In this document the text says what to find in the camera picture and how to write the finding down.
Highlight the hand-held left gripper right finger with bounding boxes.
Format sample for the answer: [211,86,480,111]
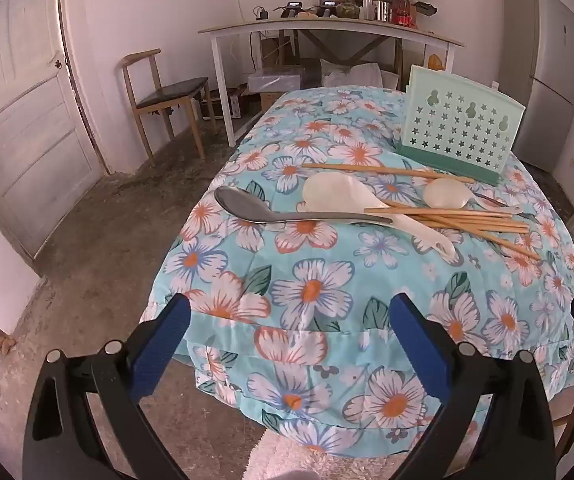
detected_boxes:
[389,292,558,480]

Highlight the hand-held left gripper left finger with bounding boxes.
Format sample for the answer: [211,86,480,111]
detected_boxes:
[23,292,192,480]

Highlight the pile of wooden chopsticks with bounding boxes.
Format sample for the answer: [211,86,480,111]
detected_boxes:
[301,162,542,261]

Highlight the small white spoon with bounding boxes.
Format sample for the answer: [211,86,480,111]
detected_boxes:
[424,177,522,213]

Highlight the large white rice spoon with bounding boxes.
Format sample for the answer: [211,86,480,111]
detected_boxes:
[301,172,456,261]

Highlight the green plastic utensil holder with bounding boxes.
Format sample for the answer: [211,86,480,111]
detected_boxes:
[394,65,526,187]

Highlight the floral light blue blanket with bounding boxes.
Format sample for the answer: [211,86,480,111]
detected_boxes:
[139,85,574,457]

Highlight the white fluffy rug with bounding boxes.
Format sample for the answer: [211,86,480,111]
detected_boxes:
[247,430,408,480]

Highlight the printed carton box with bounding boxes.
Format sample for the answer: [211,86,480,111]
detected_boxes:
[209,87,245,121]

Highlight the white panelled door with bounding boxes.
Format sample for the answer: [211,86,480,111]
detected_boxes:
[0,0,106,261]

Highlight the wooden chair with dark seat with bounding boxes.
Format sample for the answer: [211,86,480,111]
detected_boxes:
[121,49,218,166]

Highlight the grey refrigerator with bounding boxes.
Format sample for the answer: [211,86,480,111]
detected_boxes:
[497,0,574,173]

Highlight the white sack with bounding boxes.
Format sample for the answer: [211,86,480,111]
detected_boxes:
[319,60,382,88]

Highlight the clear plastic storage box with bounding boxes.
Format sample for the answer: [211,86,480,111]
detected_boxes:
[248,67,302,96]

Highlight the red oil bottle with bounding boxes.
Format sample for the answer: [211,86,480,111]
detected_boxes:
[392,0,414,26]

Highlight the white-legged wooden table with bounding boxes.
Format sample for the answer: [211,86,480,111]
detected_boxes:
[198,15,466,147]

